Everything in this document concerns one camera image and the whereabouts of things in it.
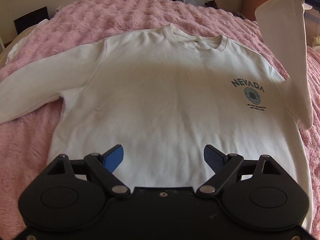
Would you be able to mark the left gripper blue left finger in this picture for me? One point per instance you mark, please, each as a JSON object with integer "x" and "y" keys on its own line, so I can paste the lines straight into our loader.
{"x": 100, "y": 168}

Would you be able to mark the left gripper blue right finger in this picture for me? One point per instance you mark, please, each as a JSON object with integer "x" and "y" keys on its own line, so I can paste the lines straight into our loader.
{"x": 225, "y": 168}

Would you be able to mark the white Nevada sweatshirt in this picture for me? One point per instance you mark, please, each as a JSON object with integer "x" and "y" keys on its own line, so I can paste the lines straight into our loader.
{"x": 160, "y": 104}

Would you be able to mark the blue transparent storage bin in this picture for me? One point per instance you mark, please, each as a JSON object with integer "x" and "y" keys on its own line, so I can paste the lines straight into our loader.
{"x": 311, "y": 18}

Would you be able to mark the terracotta storage box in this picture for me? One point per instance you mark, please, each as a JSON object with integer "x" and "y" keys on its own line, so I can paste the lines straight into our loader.
{"x": 249, "y": 7}

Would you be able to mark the pink fluffy blanket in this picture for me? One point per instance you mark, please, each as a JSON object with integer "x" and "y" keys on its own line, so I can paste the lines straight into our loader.
{"x": 75, "y": 27}

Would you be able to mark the white bedding at left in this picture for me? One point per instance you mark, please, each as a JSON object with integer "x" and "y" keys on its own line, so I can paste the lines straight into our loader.
{"x": 12, "y": 49}

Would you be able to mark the black box by wall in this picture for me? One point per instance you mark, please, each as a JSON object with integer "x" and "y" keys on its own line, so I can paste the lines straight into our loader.
{"x": 30, "y": 19}

